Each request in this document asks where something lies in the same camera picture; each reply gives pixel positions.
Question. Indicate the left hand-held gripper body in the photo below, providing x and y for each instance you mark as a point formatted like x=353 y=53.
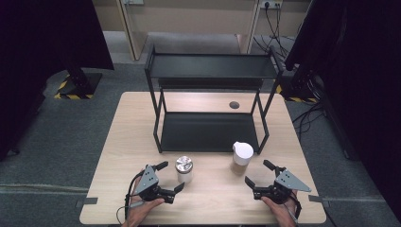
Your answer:
x=147 y=181

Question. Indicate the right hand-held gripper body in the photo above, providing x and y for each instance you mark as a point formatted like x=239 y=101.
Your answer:
x=288 y=182

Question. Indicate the glass jar with metal lid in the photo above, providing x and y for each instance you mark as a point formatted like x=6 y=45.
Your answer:
x=184 y=170

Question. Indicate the white cup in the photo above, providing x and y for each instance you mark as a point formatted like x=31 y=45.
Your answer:
x=242 y=156

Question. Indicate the black metal two-tier rack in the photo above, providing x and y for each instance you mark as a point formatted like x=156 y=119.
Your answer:
x=205 y=132

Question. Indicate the person's right hand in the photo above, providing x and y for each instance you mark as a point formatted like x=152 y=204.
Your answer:
x=280 y=212

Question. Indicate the person's left hand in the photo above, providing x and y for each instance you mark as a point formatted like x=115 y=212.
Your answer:
x=138 y=213

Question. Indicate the grey tape piece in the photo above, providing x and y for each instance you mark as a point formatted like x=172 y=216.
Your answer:
x=86 y=201
x=317 y=199

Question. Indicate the black stand base striped tape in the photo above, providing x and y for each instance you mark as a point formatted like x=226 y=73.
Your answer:
x=80 y=83
x=299 y=86

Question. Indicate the grey floor strip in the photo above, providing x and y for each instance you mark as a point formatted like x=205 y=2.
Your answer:
x=41 y=188

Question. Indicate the black curtain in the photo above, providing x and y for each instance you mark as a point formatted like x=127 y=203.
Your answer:
x=38 y=47
x=362 y=78

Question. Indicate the white power socket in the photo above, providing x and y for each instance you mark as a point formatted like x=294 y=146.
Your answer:
x=270 y=3

